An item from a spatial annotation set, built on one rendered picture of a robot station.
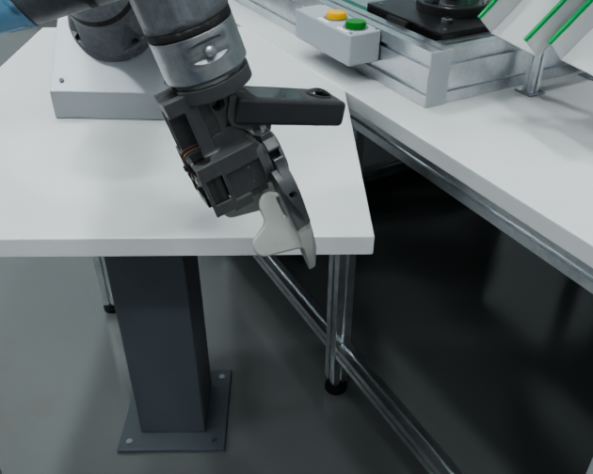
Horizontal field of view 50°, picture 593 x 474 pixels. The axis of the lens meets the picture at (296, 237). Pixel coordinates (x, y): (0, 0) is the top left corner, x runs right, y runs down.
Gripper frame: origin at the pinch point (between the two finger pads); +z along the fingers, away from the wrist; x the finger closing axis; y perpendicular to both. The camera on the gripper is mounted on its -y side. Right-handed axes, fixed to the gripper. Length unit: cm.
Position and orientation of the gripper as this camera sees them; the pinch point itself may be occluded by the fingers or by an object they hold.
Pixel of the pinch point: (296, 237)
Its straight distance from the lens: 66.9
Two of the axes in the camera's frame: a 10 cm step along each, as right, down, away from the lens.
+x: 4.2, 4.3, -8.0
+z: 2.9, 7.7, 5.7
